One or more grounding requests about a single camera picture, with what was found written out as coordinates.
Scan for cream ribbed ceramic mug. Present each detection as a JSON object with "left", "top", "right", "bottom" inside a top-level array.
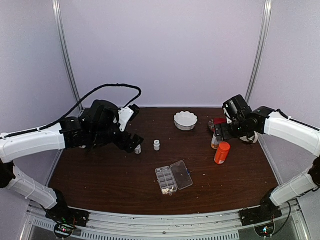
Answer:
[{"left": 239, "top": 132, "right": 259, "bottom": 145}]

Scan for red floral saucer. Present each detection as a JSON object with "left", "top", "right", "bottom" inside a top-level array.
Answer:
[{"left": 208, "top": 117, "right": 227, "bottom": 133}]

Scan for black camera cable left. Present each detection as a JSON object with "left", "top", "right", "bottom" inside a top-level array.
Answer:
[{"left": 0, "top": 83, "right": 142, "bottom": 137}]

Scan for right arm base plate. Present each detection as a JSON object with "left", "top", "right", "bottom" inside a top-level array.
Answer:
[{"left": 239, "top": 206, "right": 283, "bottom": 227}]

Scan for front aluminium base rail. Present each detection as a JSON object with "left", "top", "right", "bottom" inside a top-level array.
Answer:
[{"left": 19, "top": 192, "right": 308, "bottom": 240}]

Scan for white fluted ceramic bowl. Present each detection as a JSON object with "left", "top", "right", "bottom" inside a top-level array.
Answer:
[{"left": 173, "top": 111, "right": 198, "bottom": 131}]

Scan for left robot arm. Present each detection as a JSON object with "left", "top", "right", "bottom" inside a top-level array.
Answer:
[{"left": 0, "top": 100, "right": 144, "bottom": 222}]

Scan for aluminium frame post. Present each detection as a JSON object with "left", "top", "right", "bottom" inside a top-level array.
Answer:
[
  {"left": 245, "top": 0, "right": 273, "bottom": 102},
  {"left": 51, "top": 0, "right": 81, "bottom": 102}
]

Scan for white pills in organizer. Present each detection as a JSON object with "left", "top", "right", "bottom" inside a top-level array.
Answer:
[{"left": 161, "top": 186, "right": 176, "bottom": 195}]

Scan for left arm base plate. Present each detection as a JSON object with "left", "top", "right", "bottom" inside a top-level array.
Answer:
[{"left": 43, "top": 207, "right": 90, "bottom": 227}]

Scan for aluminium frame post right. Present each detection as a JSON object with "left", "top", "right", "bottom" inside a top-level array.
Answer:
[{"left": 245, "top": 0, "right": 273, "bottom": 102}]

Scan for grey capped vitamin bottle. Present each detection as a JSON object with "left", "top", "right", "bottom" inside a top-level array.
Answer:
[{"left": 211, "top": 133, "right": 220, "bottom": 150}]

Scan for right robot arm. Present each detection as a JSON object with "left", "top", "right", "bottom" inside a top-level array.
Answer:
[{"left": 214, "top": 94, "right": 320, "bottom": 221}]

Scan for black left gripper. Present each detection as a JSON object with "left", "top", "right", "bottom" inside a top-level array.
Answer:
[{"left": 90, "top": 124, "right": 144, "bottom": 153}]

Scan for clear plastic pill organizer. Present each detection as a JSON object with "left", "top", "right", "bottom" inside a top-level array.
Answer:
[{"left": 155, "top": 160, "right": 193, "bottom": 196}]

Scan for orange pill bottle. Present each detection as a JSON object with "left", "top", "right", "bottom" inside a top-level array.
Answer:
[{"left": 214, "top": 141, "right": 231, "bottom": 165}]

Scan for small white pill bottle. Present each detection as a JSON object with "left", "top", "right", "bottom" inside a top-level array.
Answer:
[{"left": 153, "top": 139, "right": 161, "bottom": 151}]

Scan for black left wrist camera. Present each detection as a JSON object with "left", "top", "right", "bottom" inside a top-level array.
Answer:
[{"left": 116, "top": 104, "right": 140, "bottom": 132}]

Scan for aluminium frame post left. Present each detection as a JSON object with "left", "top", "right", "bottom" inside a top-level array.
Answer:
[{"left": 51, "top": 0, "right": 81, "bottom": 102}]

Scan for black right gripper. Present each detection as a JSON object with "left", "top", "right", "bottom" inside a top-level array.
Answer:
[{"left": 215, "top": 118, "right": 251, "bottom": 142}]

